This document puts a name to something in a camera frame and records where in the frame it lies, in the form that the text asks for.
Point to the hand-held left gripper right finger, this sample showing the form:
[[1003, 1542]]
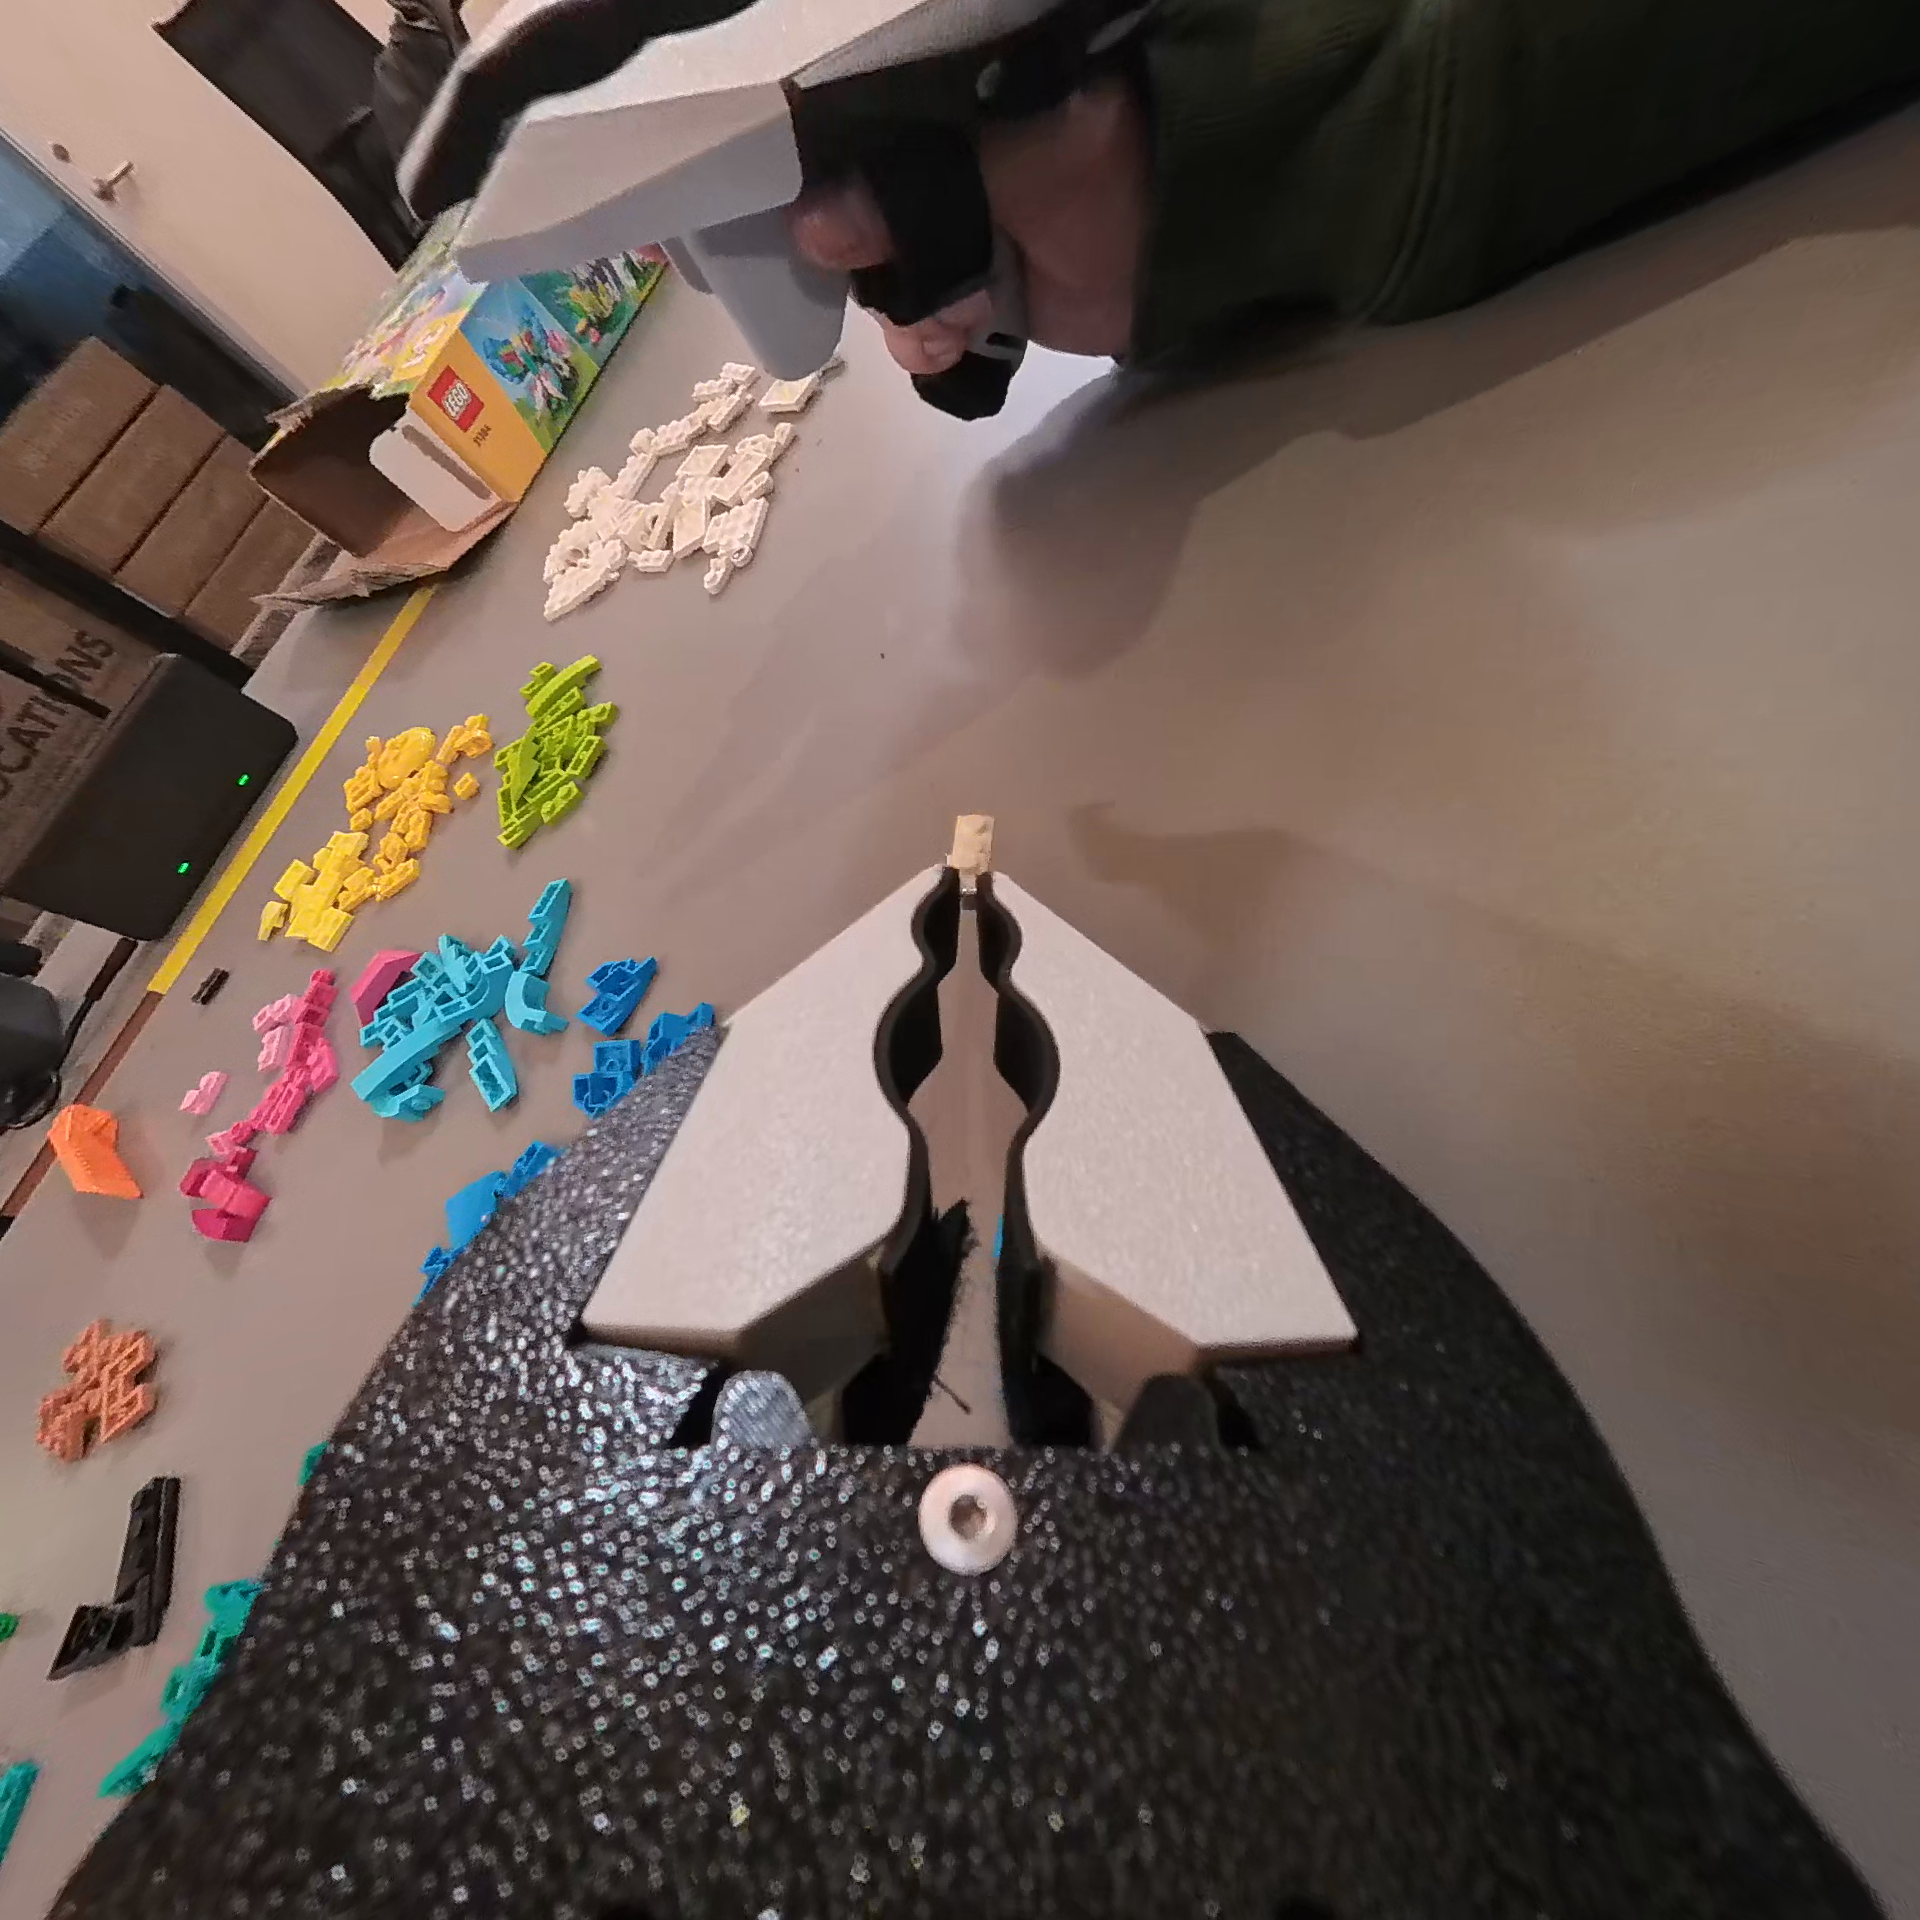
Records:
[[1185, 1200]]

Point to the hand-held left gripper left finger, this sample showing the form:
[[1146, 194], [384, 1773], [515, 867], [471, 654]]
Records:
[[750, 1200]]

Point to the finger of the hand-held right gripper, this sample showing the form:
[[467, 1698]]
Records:
[[480, 105], [646, 165]]

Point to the small pale lego plate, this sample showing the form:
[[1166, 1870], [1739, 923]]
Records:
[[969, 849]]

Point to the person's right forearm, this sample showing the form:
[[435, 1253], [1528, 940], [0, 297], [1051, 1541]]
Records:
[[1499, 134]]

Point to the pile of blue lego pieces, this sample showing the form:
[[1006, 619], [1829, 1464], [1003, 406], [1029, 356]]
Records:
[[615, 1035]]

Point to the pile of white lego pieces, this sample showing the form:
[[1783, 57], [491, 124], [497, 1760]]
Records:
[[675, 494]]

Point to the opened colourful lego box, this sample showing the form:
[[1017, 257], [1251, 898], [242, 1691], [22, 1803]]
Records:
[[494, 404]]

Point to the pile of turquoise lego pieces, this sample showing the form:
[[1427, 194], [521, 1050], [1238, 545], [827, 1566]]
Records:
[[451, 1020]]

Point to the pile of pink lego pieces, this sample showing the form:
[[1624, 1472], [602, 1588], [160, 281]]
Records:
[[285, 1078]]

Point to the pile of lime lego pieces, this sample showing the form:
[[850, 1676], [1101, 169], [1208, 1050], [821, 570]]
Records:
[[555, 749]]

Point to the pile of yellow lego pieces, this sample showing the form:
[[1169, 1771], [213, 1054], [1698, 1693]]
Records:
[[375, 826]]

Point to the orange lego piece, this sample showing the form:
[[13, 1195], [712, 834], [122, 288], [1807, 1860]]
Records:
[[91, 1152]]

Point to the pile of coral lego pieces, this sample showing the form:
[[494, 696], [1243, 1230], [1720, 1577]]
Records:
[[98, 1395]]

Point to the group of black lego pieces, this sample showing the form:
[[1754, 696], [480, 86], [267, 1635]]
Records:
[[128, 1574]]

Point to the pile of teal green lego pieces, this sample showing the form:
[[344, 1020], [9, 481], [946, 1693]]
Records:
[[195, 1680]]

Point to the person's right hand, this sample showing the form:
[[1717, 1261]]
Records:
[[1073, 225]]

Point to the black office chair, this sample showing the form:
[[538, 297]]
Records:
[[317, 89]]

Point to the row of brown cardboard boxes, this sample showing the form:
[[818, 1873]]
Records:
[[135, 481]]

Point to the yellow tape strip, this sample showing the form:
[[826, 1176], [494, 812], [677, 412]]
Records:
[[285, 780]]

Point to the black device with green lights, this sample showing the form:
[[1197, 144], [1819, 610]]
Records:
[[149, 795]]

